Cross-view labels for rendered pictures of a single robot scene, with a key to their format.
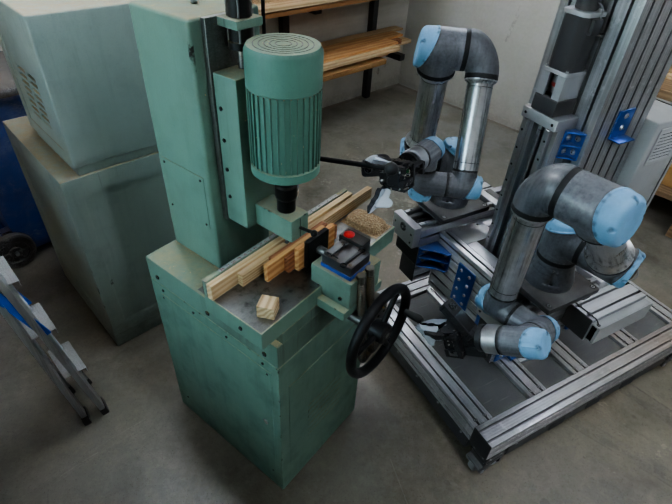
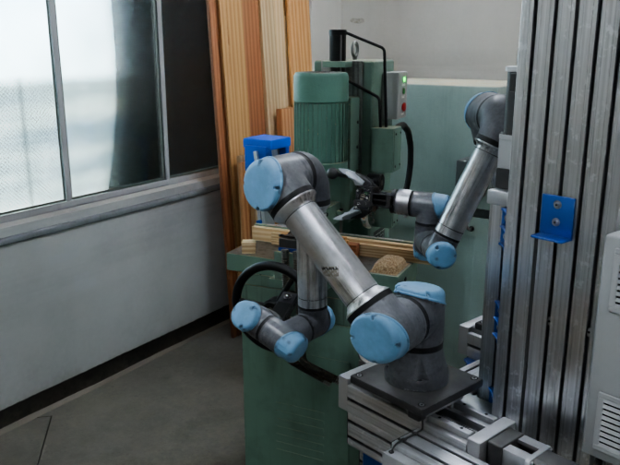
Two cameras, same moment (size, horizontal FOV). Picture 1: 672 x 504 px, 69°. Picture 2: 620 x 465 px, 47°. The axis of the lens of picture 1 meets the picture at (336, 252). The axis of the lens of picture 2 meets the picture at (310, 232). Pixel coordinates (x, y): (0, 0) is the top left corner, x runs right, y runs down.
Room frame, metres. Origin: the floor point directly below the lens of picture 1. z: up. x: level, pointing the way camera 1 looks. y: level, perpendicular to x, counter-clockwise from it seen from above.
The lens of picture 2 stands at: (0.62, -2.13, 1.59)
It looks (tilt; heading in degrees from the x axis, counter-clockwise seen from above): 15 degrees down; 79
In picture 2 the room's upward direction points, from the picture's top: straight up
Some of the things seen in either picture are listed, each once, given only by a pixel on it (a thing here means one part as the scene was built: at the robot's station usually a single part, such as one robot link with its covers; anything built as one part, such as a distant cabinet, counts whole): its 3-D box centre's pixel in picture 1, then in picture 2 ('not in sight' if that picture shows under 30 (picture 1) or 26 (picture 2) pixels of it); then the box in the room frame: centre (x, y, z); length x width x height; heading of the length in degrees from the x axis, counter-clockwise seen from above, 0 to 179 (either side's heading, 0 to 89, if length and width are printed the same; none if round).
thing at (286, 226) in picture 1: (282, 219); (323, 217); (1.11, 0.16, 1.01); 0.14 x 0.07 x 0.09; 54
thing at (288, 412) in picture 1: (265, 352); (332, 381); (1.16, 0.24, 0.36); 0.58 x 0.45 x 0.71; 54
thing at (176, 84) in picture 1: (210, 140); (352, 160); (1.26, 0.38, 1.16); 0.22 x 0.22 x 0.72; 54
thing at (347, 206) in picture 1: (312, 230); (351, 248); (1.19, 0.07, 0.92); 0.60 x 0.02 x 0.04; 144
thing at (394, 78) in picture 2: not in sight; (394, 95); (1.40, 0.32, 1.40); 0.10 x 0.06 x 0.16; 54
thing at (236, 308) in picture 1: (321, 272); (315, 268); (1.05, 0.04, 0.87); 0.61 x 0.30 x 0.06; 144
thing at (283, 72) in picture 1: (284, 111); (320, 121); (1.09, 0.14, 1.33); 0.18 x 0.18 x 0.31
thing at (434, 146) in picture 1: (426, 153); (430, 207); (1.33, -0.25, 1.13); 0.11 x 0.08 x 0.09; 144
